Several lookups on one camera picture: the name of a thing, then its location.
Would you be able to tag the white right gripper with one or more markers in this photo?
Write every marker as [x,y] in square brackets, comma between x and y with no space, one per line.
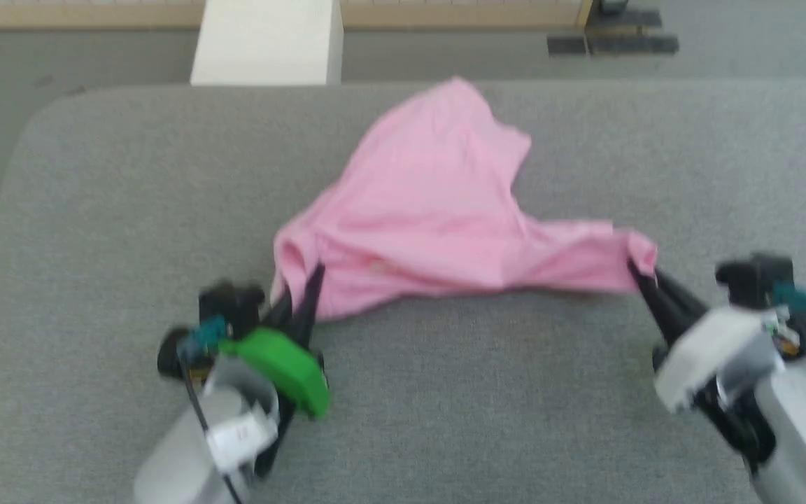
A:
[714,353]

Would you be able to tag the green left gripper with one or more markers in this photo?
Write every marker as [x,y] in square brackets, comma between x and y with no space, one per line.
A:
[284,367]

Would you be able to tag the pink cotton garment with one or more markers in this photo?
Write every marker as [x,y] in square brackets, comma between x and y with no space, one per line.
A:
[438,210]

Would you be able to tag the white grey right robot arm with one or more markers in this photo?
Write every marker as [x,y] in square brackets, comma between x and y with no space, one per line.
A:
[802,434]

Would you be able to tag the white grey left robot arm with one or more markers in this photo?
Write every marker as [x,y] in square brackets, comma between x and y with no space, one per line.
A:
[186,455]

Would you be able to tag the grey fabric sofa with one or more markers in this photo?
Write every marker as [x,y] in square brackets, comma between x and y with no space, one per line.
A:
[445,406]

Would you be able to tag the white rectangular box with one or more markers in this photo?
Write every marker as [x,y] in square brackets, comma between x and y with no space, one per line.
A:
[270,42]

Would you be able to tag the black metal screen foot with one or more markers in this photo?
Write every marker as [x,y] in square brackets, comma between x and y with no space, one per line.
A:
[613,38]

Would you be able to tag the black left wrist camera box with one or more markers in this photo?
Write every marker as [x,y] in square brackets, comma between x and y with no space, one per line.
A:
[231,304]

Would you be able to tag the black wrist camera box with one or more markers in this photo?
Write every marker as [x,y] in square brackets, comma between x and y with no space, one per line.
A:
[231,304]
[756,280]

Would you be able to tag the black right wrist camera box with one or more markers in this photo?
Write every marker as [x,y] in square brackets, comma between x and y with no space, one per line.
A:
[756,280]

